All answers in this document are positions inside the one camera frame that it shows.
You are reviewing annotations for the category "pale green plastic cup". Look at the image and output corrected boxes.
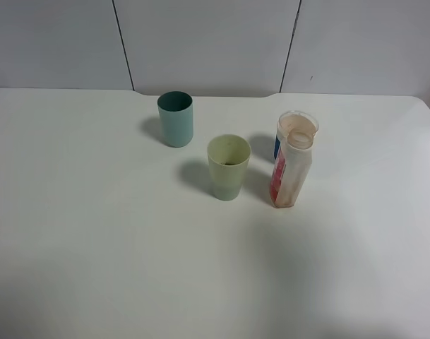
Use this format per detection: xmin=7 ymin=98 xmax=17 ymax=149
xmin=207 ymin=134 xmax=251 ymax=201

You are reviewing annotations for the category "plastic drink bottle pink label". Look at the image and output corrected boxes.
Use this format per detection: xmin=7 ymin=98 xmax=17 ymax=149
xmin=270 ymin=129 xmax=313 ymax=208

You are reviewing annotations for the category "teal plastic cup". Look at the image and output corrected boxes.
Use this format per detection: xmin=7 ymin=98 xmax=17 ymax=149
xmin=157 ymin=91 xmax=193 ymax=148

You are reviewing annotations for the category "clear cup with blue sleeve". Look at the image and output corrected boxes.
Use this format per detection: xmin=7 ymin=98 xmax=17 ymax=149
xmin=274 ymin=110 xmax=319 ymax=159

